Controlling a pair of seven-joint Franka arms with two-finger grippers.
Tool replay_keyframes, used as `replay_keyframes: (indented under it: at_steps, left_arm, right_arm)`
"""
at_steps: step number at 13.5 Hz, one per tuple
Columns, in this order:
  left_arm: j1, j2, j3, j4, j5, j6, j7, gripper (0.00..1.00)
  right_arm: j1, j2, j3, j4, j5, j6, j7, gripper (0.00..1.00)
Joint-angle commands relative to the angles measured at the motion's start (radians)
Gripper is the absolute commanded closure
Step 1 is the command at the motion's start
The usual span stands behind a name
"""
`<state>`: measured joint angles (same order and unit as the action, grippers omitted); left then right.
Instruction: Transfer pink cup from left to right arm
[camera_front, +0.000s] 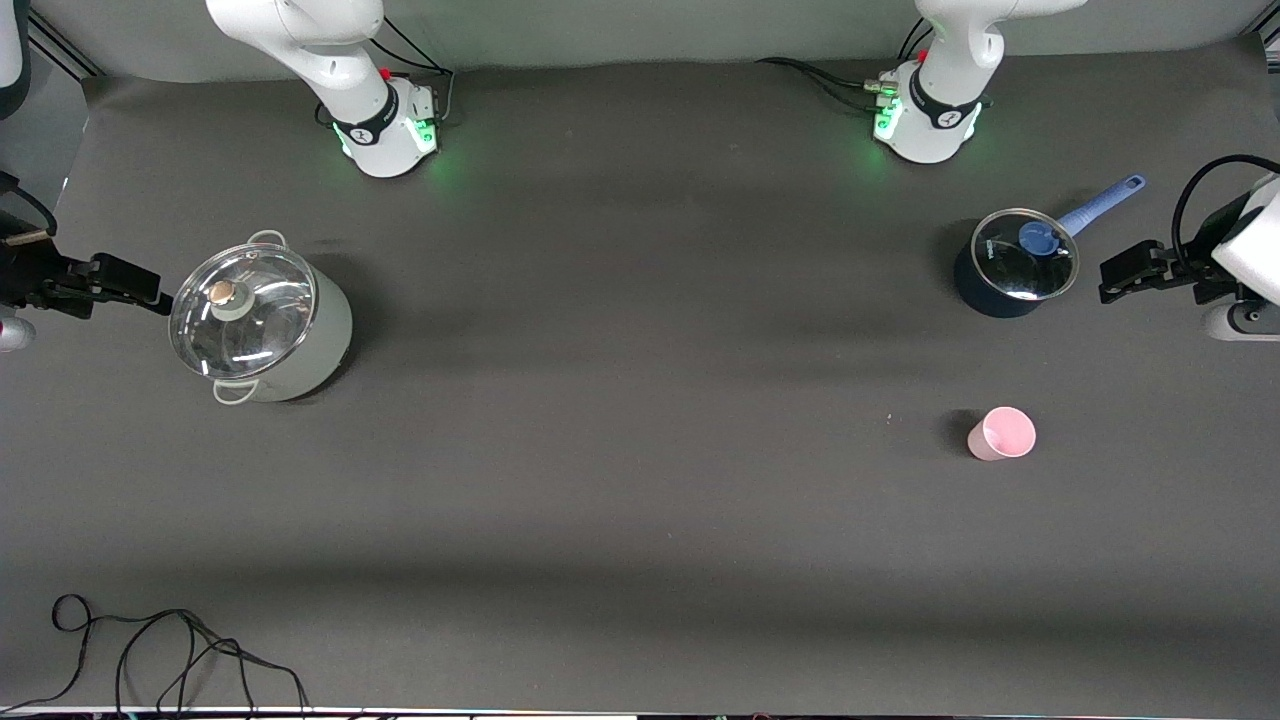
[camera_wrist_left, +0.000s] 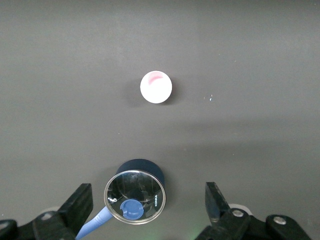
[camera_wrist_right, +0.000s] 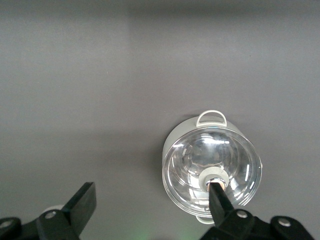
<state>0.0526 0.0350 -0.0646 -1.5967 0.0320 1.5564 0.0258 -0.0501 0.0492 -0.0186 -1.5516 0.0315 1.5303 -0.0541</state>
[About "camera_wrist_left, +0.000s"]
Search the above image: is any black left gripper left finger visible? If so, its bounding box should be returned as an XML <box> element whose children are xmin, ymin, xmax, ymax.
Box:
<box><xmin>0</xmin><ymin>183</ymin><xmax>94</xmax><ymax>240</ymax></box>

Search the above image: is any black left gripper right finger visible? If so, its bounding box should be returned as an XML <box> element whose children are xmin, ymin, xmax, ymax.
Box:
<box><xmin>194</xmin><ymin>181</ymin><xmax>312</xmax><ymax>240</ymax></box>

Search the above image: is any pink plastic cup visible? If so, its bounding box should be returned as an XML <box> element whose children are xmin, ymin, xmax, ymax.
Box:
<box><xmin>139</xmin><ymin>70</ymin><xmax>173</xmax><ymax>104</ymax></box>

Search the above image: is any glass lid with blue knob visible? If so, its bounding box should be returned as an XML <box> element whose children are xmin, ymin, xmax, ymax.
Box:
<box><xmin>103</xmin><ymin>169</ymin><xmax>167</xmax><ymax>225</ymax></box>

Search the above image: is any dark blue saucepan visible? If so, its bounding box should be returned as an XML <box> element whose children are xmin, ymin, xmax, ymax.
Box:
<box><xmin>74</xmin><ymin>158</ymin><xmax>165</xmax><ymax>240</ymax></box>

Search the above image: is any dark grey table mat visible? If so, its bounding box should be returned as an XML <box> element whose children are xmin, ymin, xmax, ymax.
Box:
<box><xmin>0</xmin><ymin>0</ymin><xmax>320</xmax><ymax>240</ymax></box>

